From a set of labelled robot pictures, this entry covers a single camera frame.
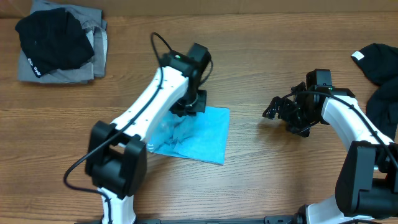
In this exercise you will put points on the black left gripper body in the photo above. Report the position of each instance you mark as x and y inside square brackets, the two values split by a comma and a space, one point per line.
[194, 99]

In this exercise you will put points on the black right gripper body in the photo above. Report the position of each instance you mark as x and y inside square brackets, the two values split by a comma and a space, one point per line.
[300, 117]

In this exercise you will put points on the light blue t-shirt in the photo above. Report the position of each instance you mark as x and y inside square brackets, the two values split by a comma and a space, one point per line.
[202, 137]

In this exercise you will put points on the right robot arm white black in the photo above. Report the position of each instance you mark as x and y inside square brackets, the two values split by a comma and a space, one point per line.
[366, 189]

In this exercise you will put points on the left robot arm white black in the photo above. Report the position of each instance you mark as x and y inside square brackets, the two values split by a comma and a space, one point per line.
[117, 161]

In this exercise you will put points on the unfolded black garment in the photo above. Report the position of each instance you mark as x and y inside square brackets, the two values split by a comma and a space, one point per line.
[378, 62]

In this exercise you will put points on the folded grey garment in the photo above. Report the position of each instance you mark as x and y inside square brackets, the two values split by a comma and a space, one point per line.
[95, 29]

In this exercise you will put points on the folded black garment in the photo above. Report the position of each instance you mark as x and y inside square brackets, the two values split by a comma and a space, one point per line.
[53, 39]

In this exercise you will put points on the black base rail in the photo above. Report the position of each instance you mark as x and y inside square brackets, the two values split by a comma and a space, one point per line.
[266, 220]

